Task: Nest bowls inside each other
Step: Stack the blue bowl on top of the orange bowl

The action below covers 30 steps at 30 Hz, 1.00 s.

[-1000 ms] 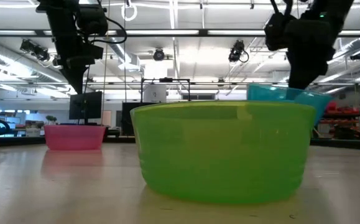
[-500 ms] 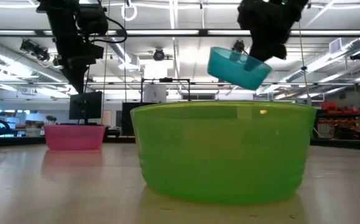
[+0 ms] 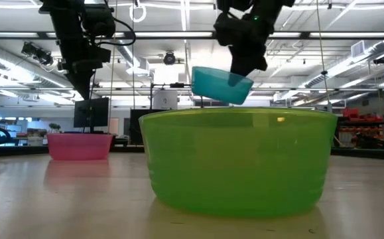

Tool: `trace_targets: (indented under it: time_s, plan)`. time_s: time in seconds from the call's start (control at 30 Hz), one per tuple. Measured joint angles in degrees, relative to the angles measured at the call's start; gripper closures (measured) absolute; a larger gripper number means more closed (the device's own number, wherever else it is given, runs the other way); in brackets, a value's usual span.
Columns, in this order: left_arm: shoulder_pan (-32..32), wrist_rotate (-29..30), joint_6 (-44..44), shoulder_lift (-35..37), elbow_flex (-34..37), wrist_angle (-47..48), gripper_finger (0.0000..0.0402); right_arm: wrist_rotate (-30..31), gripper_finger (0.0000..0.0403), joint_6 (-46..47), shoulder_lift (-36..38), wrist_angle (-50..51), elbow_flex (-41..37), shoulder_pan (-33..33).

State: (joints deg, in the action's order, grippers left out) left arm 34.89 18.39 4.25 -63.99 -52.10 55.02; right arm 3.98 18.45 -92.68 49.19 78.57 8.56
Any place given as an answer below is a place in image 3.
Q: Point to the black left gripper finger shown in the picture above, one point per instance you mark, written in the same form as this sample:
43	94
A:
80	84

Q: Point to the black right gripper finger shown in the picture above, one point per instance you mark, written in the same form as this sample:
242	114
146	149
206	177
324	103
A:
256	66
236	79

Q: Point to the blue plastic bowl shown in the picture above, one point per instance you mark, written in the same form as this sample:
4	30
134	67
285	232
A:
211	86

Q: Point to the pink plastic bowl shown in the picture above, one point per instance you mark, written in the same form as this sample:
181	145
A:
79	147

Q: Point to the green plastic bowl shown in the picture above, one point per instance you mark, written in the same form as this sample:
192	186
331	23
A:
238	166

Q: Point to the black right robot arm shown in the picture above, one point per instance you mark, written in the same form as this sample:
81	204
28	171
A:
271	6

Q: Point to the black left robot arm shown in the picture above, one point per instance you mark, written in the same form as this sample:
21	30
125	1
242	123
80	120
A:
62	8

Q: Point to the black computer monitor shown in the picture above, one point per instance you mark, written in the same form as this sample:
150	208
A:
92	113

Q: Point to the black ceiling-mounted device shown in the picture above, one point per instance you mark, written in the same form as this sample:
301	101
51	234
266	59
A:
37	53

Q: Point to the small green plant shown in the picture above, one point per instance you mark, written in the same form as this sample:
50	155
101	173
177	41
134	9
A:
54	126

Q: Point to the white equipment box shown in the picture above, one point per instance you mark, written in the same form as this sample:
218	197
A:
165	99

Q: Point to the shelf with red bins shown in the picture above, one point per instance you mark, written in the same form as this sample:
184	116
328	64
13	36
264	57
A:
360	119

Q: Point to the small black ceiling fixture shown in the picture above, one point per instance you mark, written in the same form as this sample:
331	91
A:
380	59

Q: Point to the black floor machine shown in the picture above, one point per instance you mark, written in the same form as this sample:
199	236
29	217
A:
372	142

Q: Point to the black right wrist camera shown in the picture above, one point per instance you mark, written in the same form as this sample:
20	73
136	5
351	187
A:
226	30

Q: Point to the black tube stand frame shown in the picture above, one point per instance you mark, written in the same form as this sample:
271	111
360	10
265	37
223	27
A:
175	85

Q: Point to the round black ceiling camera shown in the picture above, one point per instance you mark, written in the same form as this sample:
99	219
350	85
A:
169	58

